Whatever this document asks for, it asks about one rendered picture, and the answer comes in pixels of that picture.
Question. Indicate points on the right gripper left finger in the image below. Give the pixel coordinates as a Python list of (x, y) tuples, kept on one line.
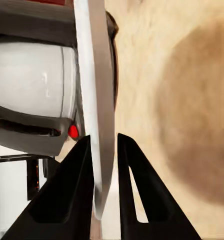
[(72, 181)]

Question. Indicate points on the coffee maker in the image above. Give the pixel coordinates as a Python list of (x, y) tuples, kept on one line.
[(40, 83)]

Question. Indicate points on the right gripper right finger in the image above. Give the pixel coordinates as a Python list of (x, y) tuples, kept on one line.
[(166, 219)]

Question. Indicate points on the saucer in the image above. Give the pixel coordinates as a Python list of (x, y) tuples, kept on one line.
[(96, 78)]

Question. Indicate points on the gas fireplace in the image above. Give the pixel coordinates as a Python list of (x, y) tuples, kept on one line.
[(32, 177)]

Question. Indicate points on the electric kettle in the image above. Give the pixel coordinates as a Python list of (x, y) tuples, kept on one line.
[(28, 129)]

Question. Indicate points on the countertop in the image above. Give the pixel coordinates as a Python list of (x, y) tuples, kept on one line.
[(169, 97)]

